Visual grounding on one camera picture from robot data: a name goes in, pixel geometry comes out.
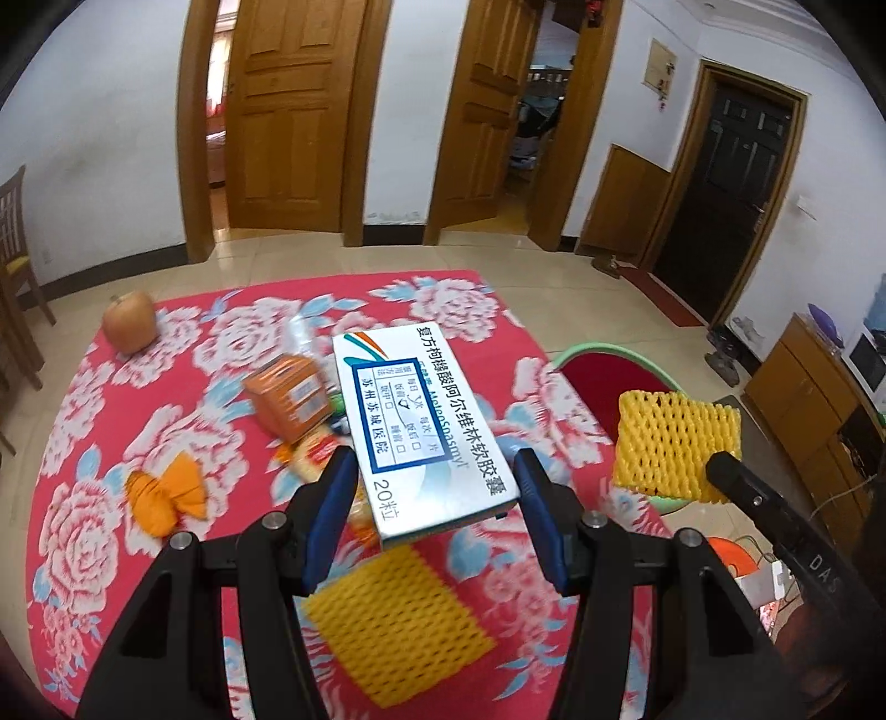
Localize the red floral tablecloth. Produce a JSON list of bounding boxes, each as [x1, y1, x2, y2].
[[24, 270, 676, 720]]

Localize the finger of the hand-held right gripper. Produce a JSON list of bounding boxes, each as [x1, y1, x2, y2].
[[704, 450, 859, 624]]

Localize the pair of grey shoes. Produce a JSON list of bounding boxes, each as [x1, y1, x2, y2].
[[704, 325, 745, 385]]

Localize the dark red glossy object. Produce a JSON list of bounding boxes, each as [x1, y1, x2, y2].
[[775, 602, 886, 720]]

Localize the wooden wall panel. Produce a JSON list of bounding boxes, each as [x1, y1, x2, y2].
[[581, 144, 671, 260]]

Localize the red basin with green rim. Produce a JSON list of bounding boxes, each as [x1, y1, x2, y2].
[[554, 344, 693, 519]]

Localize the yellow foam fruit net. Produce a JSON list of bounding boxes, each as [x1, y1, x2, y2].
[[303, 543, 499, 703], [612, 389, 743, 506]]

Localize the white power strip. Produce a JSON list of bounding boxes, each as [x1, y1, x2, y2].
[[740, 560, 804, 624]]

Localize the wooden cabinet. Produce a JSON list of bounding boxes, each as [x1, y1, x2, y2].
[[744, 313, 886, 527]]

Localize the white medicine box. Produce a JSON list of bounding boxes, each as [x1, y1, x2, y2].
[[331, 320, 522, 551]]

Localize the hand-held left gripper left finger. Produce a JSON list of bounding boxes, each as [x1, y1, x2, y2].
[[75, 445, 361, 720]]

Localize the red doormat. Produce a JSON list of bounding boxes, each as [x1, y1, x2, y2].
[[619, 266, 707, 328]]

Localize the orange plastic stool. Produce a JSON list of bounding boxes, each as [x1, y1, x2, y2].
[[706, 533, 769, 575]]

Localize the black entrance door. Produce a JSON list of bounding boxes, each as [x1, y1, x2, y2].
[[654, 65, 794, 323]]

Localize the yellow snack packet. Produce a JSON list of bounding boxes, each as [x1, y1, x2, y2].
[[280, 429, 361, 486]]

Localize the beige wall electrical box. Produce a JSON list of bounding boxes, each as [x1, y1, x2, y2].
[[643, 38, 679, 94]]

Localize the round orange fruit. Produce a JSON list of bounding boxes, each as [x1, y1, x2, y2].
[[102, 291, 157, 356]]

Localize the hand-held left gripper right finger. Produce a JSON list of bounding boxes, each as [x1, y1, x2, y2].
[[513, 446, 807, 720]]

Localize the wooden panel door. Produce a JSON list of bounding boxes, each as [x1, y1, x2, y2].
[[228, 0, 368, 233], [443, 0, 541, 226]]

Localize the wooden chair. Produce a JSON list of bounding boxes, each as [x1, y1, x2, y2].
[[0, 166, 58, 389]]

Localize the white cable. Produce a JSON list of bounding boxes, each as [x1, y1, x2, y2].
[[806, 474, 877, 523]]

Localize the purple object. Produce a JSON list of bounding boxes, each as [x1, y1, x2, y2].
[[808, 303, 847, 347]]

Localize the orange cardboard box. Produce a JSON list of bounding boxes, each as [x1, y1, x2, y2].
[[242, 353, 335, 444]]

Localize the white microwave oven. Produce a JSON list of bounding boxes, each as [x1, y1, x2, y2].
[[841, 325, 886, 403]]

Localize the clear plastic bag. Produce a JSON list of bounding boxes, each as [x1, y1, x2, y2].
[[280, 315, 337, 361]]

